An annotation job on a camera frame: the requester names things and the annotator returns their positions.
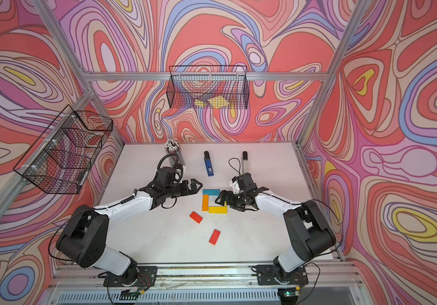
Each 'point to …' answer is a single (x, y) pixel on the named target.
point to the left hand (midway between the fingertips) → (198, 187)
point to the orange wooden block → (205, 206)
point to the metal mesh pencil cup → (172, 147)
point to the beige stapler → (245, 168)
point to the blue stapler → (208, 164)
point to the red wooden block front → (215, 236)
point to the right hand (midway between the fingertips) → (224, 207)
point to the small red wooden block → (195, 217)
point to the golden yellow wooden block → (218, 210)
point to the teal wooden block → (211, 191)
